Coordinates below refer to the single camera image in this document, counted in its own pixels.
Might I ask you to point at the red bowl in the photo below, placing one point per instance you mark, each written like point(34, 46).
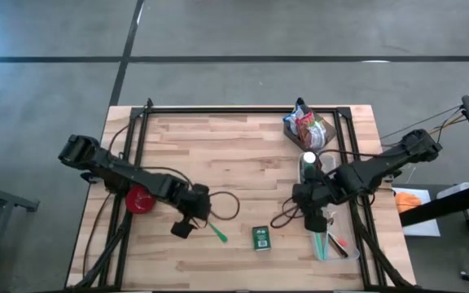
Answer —
point(138, 202)

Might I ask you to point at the yellow ramen noodle packet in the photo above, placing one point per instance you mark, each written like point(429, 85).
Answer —
point(316, 136)

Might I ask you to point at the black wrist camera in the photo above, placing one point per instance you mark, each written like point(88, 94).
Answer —
point(183, 230)
point(316, 221)

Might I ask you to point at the black slanted beam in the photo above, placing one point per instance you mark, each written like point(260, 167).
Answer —
point(442, 207)

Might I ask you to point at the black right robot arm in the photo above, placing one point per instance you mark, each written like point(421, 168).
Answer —
point(381, 163)

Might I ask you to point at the clear plastic bin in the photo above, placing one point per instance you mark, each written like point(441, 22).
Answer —
point(350, 254)

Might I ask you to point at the right arm's black gripper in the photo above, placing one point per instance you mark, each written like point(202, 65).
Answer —
point(314, 197)

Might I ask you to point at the dark grey translucent bin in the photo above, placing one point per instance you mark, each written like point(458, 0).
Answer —
point(328, 130)

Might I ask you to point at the white paper sheet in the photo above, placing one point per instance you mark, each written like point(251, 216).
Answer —
point(422, 228)

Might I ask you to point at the spice jar with white lid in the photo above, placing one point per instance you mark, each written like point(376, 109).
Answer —
point(309, 157)

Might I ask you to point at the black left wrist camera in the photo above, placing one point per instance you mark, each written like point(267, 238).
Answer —
point(183, 230)

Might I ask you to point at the orange object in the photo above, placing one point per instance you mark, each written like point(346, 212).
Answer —
point(407, 202)

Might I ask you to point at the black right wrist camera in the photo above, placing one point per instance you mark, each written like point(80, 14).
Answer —
point(316, 221)

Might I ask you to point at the blue and white snack packet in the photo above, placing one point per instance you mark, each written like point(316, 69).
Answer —
point(293, 118)

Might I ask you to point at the white plastic bin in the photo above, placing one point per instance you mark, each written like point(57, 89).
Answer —
point(332, 160)

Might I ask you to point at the clear storage container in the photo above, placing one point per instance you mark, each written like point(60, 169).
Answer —
point(456, 189)

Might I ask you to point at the green spice tin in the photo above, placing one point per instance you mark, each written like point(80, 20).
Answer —
point(261, 238)

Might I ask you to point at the spice jar with green lid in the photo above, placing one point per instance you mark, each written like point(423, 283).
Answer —
point(309, 169)

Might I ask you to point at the left arm's black gripper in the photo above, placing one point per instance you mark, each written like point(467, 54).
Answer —
point(198, 203)

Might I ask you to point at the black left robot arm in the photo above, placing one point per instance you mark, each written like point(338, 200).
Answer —
point(137, 179)

